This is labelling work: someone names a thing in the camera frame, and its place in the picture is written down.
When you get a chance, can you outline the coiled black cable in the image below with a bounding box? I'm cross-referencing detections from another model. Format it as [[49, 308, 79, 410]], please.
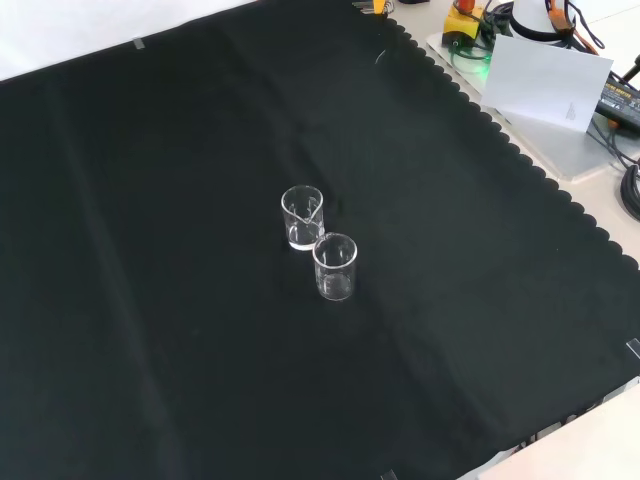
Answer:
[[619, 163, 640, 222]]

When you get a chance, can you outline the yellow stop button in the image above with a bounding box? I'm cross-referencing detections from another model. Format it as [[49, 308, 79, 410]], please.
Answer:
[[444, 0, 484, 44]]

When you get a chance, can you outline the orange cable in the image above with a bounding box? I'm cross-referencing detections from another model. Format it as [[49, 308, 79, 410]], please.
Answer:
[[547, 0, 607, 55]]

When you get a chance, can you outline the black power adapter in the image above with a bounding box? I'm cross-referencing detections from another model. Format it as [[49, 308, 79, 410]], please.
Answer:
[[594, 72, 640, 132]]

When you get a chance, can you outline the white card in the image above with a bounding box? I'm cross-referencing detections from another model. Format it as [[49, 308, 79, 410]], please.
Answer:
[[480, 33, 615, 135]]

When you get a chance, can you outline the pale metal board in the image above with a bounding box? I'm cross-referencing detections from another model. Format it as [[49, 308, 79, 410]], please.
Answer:
[[424, 27, 632, 182]]

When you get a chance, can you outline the hex key set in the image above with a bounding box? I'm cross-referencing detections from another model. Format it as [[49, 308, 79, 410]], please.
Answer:
[[351, 0, 397, 17]]

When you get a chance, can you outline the clear glass beaker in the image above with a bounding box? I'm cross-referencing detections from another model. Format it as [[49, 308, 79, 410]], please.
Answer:
[[280, 184, 325, 252], [311, 232, 359, 303]]

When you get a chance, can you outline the black bench cloth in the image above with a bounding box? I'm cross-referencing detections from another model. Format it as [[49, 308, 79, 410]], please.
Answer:
[[0, 0, 640, 480]]

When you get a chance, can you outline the thin black cable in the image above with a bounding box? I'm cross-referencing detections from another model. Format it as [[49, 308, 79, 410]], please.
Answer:
[[584, 117, 640, 170]]

